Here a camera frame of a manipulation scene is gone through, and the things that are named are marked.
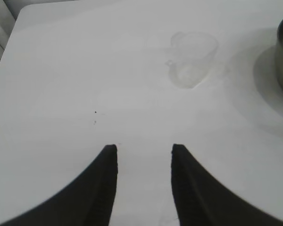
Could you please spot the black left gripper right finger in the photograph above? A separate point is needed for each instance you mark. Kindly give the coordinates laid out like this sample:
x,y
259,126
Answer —
x,y
202,200

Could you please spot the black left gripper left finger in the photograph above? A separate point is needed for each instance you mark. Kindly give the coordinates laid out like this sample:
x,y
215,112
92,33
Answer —
x,y
85,200

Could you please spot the clear plastic measuring cup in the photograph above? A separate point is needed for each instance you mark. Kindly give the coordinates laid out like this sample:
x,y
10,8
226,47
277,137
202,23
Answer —
x,y
191,61

